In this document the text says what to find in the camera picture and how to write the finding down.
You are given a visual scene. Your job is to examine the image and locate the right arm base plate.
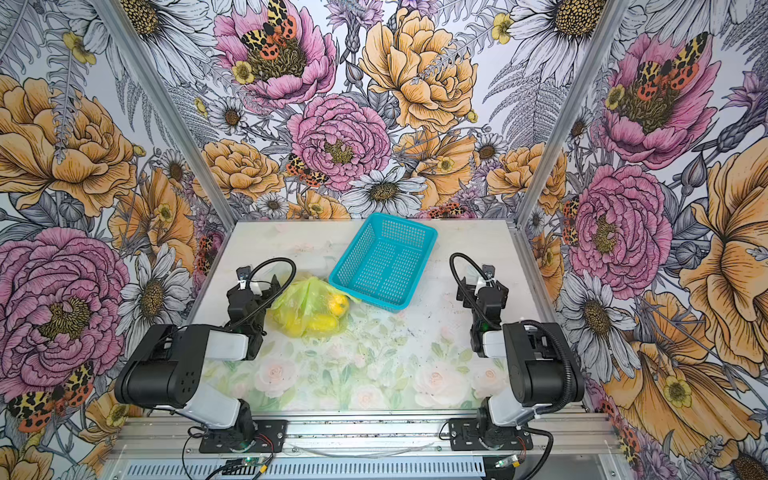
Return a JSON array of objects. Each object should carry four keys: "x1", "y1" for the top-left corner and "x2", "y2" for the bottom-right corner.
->
[{"x1": 447, "y1": 418, "x2": 533, "y2": 452}]

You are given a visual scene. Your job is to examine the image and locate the white vented cable duct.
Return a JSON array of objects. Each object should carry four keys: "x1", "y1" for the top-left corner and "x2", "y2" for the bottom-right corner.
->
[{"x1": 113, "y1": 456, "x2": 486, "y2": 479}]

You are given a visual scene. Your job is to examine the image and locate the left aluminium corner post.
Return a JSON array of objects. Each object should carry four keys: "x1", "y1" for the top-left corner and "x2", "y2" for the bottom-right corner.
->
[{"x1": 92, "y1": 0, "x2": 238, "y2": 229}]

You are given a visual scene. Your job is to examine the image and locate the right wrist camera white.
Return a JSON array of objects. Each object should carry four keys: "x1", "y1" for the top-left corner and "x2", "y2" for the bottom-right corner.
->
[{"x1": 464, "y1": 264, "x2": 496, "y2": 293}]

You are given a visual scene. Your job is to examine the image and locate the aluminium front rail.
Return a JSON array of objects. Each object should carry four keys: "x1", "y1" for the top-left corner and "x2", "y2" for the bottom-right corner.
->
[{"x1": 113, "y1": 410, "x2": 625, "y2": 463}]

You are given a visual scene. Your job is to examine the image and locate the right aluminium corner post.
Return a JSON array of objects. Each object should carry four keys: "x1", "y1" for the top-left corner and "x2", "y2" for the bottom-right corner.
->
[{"x1": 515, "y1": 0, "x2": 631, "y2": 226}]

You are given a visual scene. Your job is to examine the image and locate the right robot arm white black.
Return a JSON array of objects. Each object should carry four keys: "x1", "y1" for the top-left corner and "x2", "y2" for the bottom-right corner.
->
[{"x1": 449, "y1": 279, "x2": 585, "y2": 451}]

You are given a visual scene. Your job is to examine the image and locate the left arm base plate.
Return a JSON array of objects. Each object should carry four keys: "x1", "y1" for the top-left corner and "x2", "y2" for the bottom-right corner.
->
[{"x1": 199, "y1": 419, "x2": 288, "y2": 454}]

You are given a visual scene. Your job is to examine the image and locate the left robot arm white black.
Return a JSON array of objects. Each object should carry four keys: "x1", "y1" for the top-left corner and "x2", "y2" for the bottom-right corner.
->
[{"x1": 114, "y1": 278, "x2": 285, "y2": 450}]

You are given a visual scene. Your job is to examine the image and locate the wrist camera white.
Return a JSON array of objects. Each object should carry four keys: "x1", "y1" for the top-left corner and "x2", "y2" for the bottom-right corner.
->
[
  {"x1": 236, "y1": 265, "x2": 262, "y2": 295},
  {"x1": 464, "y1": 264, "x2": 496, "y2": 293}
]

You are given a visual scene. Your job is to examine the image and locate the teal plastic basket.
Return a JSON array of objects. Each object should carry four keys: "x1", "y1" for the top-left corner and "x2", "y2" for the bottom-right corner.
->
[{"x1": 328, "y1": 213, "x2": 438, "y2": 312}]

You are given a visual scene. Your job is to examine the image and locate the yellow-green plastic bag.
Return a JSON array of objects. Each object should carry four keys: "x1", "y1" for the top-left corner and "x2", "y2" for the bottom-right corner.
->
[{"x1": 266, "y1": 277, "x2": 354, "y2": 338}]

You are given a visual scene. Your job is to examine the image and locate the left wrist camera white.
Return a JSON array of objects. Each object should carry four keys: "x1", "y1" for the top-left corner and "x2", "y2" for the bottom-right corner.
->
[{"x1": 236, "y1": 265, "x2": 262, "y2": 295}]

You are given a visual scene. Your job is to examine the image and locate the aluminium corner post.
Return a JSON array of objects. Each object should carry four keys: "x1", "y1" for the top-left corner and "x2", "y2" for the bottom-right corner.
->
[
  {"x1": 92, "y1": 0, "x2": 238, "y2": 229},
  {"x1": 515, "y1": 0, "x2": 631, "y2": 226}
]

